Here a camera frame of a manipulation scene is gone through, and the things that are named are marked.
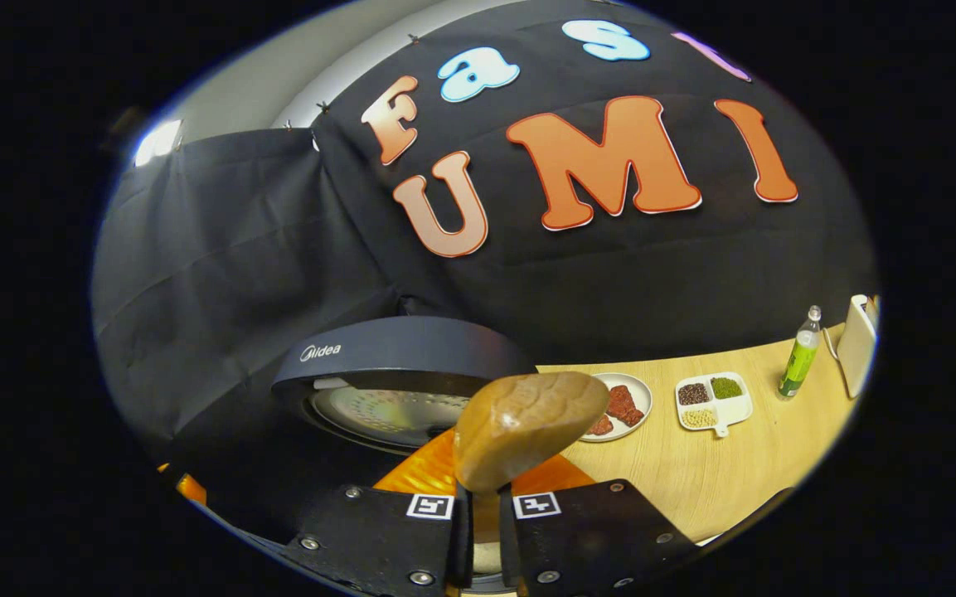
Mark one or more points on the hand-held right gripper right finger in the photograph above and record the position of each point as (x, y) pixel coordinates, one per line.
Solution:
(585, 531)

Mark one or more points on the silver black rice cooker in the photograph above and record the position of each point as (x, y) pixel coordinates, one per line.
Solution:
(411, 348)

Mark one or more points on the round white plate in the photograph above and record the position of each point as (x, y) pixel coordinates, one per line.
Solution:
(643, 390)

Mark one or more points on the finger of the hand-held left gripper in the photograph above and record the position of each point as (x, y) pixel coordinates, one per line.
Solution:
(189, 487)

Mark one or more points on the white divided dish with beans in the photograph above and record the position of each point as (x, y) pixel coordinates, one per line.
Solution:
(735, 410)

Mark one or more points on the red meat piece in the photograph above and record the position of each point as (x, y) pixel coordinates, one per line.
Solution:
(600, 425)
(625, 405)

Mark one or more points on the wooden spoon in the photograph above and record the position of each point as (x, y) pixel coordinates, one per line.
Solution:
(519, 423)

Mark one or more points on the narrow ceiling light panel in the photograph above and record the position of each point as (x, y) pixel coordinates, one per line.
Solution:
(156, 143)

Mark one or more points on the white toaster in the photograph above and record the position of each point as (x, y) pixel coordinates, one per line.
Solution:
(857, 348)

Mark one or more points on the green label drink bottle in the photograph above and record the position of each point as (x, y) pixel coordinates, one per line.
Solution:
(799, 361)

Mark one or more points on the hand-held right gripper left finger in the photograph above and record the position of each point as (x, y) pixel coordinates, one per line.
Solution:
(378, 531)

